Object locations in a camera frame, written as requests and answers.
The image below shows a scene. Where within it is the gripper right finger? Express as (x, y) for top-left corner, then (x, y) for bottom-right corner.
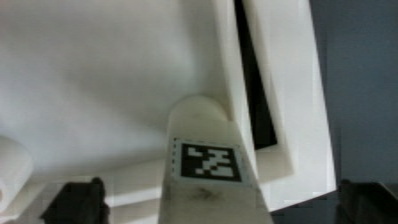
(334, 180), (398, 224)

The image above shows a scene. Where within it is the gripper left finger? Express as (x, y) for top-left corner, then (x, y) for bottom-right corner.
(41, 177), (110, 224)

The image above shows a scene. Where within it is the white table leg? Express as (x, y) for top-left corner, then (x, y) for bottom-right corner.
(158, 96), (274, 224)

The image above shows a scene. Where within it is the white square table top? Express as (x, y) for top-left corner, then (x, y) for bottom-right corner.
(0, 0), (336, 224)

